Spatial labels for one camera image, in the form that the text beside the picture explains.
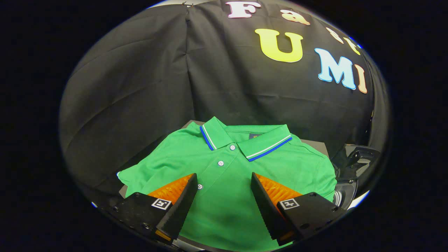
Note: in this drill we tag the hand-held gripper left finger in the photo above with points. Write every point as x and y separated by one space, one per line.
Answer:
182 206

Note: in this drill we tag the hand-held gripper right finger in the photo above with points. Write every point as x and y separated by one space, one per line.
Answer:
266 206

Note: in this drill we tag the green polo shirt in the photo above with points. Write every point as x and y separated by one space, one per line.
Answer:
224 217

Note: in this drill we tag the dark washing machine lid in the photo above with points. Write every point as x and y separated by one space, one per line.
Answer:
360 157

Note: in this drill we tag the grey cabinet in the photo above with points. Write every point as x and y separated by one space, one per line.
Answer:
315 145

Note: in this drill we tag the white sheet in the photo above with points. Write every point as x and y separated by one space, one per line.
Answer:
358 200

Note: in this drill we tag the black backdrop cloth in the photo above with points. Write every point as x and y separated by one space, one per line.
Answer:
157 77

